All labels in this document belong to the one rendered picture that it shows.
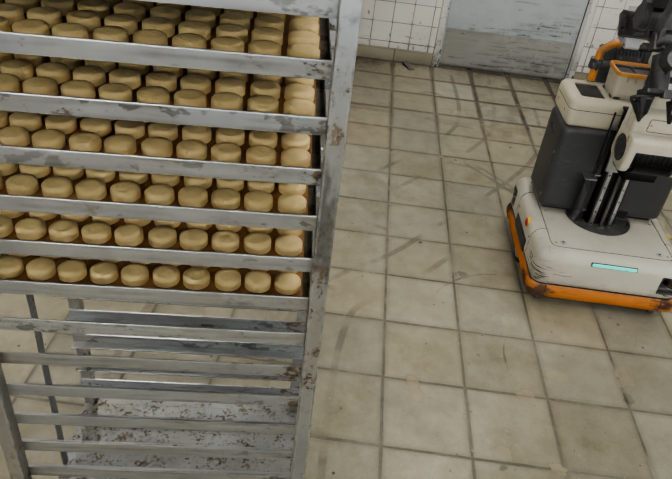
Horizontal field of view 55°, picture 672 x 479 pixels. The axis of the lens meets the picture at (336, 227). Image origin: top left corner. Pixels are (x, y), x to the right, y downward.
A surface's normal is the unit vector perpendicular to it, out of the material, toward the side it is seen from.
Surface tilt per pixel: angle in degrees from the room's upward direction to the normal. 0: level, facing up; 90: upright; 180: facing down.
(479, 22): 90
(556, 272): 90
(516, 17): 90
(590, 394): 0
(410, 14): 90
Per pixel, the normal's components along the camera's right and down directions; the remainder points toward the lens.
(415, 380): 0.10, -0.82
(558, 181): -0.08, 0.56
